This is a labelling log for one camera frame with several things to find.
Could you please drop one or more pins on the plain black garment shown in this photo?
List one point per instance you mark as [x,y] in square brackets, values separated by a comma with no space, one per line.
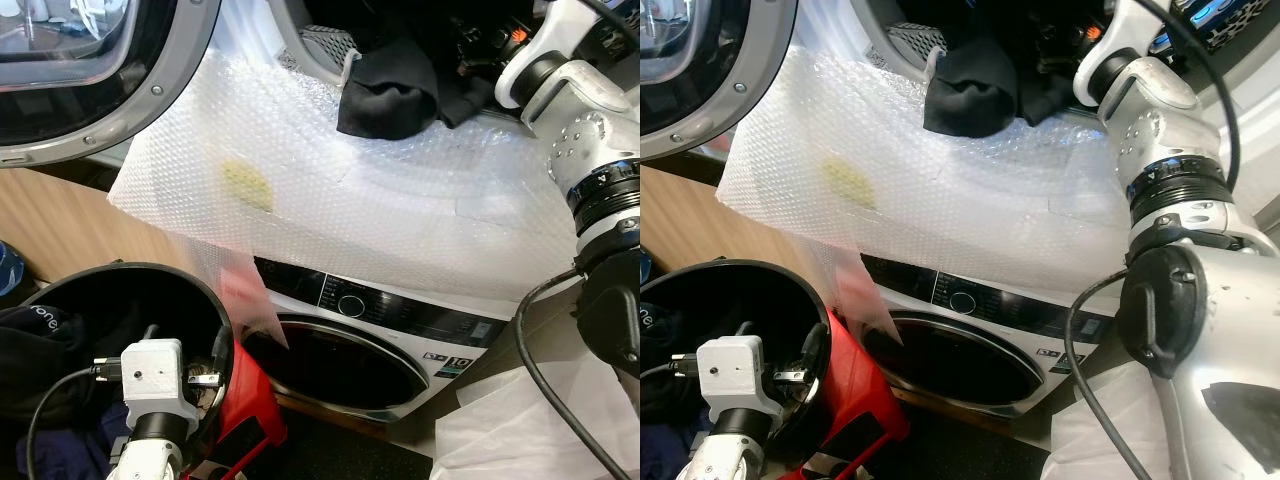
[390,95]
[965,95]

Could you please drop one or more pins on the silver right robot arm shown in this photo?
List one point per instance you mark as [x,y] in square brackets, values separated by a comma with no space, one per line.
[1200,300]
[590,130]

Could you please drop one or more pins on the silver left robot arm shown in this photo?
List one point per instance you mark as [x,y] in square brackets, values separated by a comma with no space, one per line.
[150,455]
[725,455]

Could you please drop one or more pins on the white washing machine black panel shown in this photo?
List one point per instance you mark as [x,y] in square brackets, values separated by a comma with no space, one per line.
[1000,300]
[400,300]

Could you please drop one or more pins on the black and red laundry basket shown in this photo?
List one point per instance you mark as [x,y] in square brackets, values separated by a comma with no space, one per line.
[250,400]
[860,400]

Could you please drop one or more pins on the dark glass washer door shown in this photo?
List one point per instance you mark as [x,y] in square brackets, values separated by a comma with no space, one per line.
[950,362]
[340,365]

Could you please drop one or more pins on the black garment white print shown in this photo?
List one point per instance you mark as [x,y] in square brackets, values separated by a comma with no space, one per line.
[35,345]
[660,345]

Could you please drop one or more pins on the clear bubble wrap sheet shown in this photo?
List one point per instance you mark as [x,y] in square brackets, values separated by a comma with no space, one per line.
[400,190]
[1000,190]

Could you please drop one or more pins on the dark blue garment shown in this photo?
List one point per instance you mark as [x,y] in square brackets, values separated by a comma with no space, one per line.
[660,455]
[70,450]

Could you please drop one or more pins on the wooden cabinet panel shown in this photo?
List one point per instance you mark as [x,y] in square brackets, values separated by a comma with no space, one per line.
[70,220]
[690,215]

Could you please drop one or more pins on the blue object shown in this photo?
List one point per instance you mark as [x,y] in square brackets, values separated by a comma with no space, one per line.
[644,266]
[8,270]

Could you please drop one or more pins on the grey round washer door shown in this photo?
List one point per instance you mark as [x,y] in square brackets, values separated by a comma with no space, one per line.
[165,70]
[765,60]

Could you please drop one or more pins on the white cloth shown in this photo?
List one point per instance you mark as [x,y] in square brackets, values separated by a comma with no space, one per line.
[1110,430]
[520,430]

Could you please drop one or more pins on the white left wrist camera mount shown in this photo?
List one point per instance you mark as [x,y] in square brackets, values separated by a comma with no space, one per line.
[735,378]
[155,378]

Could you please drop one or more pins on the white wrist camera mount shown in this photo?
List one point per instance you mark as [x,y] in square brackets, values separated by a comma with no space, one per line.
[155,378]
[735,378]
[575,30]
[1145,28]

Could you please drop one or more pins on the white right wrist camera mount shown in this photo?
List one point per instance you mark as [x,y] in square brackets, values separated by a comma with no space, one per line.
[1145,28]
[575,30]

